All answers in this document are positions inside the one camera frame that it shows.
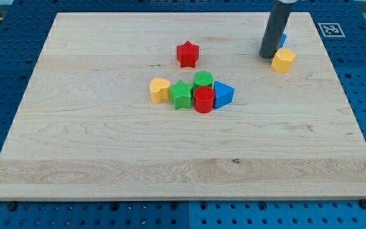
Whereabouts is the yellow hexagon block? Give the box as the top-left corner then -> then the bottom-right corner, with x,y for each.
271,48 -> 297,73

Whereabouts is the blue cube block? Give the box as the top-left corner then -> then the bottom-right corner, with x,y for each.
279,34 -> 287,48

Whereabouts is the wooden board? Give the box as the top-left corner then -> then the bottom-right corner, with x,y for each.
0,12 -> 366,202

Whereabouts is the green star block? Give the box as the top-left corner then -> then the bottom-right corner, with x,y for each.
168,80 -> 193,110

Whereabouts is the red cylinder block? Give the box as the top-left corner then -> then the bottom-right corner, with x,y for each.
193,86 -> 215,113

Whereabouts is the yellow heart block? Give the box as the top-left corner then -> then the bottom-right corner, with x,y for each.
149,78 -> 171,104

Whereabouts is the green cylinder block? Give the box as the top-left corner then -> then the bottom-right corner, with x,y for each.
193,71 -> 214,90

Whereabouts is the blue triangle block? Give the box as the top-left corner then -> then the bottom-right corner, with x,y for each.
213,81 -> 234,109

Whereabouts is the red star block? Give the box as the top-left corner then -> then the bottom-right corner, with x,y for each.
177,41 -> 200,67

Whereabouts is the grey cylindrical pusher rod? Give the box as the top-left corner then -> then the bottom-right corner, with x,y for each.
259,0 -> 297,59

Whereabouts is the white fiducial marker tag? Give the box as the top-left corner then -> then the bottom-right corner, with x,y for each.
318,22 -> 345,38

